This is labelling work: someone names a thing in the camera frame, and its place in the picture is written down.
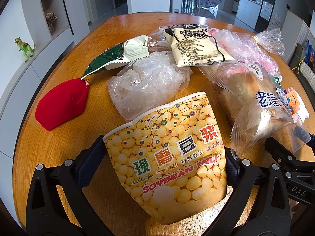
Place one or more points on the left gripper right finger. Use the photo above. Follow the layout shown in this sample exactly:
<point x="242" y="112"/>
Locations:
<point x="258" y="204"/>

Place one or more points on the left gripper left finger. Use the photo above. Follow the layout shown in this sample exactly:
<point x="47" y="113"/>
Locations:
<point x="56" y="204"/>

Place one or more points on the yellow soybean milk paper cup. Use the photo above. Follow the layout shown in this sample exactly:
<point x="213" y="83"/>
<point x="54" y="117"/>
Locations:
<point x="171" y="159"/>

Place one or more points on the green white snack wrapper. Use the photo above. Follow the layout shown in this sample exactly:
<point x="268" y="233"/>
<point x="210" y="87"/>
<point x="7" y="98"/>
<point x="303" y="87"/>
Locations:
<point x="119" y="55"/>

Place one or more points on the clear bread bag with toast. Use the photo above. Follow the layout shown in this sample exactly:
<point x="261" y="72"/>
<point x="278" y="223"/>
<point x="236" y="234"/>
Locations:
<point x="255" y="104"/>

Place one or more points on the green sofa with cushion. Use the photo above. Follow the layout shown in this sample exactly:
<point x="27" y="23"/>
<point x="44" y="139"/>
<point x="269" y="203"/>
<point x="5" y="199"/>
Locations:
<point x="302" y="65"/>

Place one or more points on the red fabric pouch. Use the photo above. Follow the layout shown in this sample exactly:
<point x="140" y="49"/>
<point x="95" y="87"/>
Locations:
<point x="62" y="103"/>

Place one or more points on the pink clear plastic bag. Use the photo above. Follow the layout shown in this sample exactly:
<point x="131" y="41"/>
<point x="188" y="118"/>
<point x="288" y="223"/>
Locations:
<point x="253" y="49"/>

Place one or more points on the crumpled clear plastic bag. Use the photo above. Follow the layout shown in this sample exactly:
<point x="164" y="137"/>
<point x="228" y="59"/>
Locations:
<point x="147" y="83"/>

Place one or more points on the cream black printed food packet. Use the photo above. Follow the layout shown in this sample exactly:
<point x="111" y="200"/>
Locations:
<point x="192" y="45"/>

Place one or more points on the white low cabinet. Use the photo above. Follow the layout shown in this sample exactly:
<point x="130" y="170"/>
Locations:
<point x="248" y="12"/>

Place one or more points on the green toy dinosaur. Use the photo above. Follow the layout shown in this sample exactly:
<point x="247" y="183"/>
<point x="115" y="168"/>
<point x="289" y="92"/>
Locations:
<point x="28" y="51"/>

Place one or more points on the white wall cabinet shelf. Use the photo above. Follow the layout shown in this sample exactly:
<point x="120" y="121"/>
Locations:
<point x="41" y="22"/>

